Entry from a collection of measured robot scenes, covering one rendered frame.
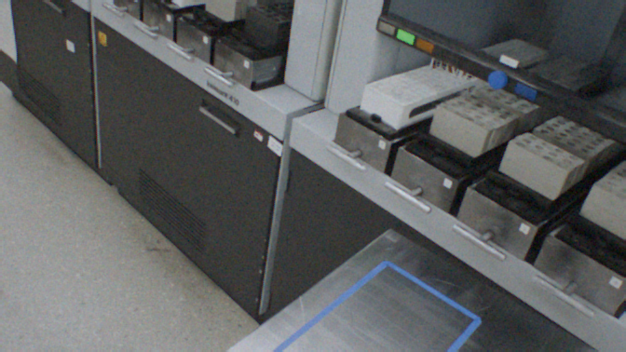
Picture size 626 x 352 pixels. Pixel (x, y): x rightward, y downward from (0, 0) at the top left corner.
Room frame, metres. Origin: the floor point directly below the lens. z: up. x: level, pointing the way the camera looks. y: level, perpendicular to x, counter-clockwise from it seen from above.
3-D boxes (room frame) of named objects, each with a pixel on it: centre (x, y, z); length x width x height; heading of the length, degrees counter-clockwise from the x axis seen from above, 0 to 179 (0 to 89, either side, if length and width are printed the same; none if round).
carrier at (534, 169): (0.92, -0.37, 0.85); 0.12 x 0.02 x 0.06; 50
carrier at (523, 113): (1.12, -0.34, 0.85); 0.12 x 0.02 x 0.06; 51
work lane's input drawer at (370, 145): (1.30, -0.28, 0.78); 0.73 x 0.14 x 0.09; 140
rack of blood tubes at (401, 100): (1.19, -0.20, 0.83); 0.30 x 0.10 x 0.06; 140
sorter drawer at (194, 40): (1.65, 0.14, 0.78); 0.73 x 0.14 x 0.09; 140
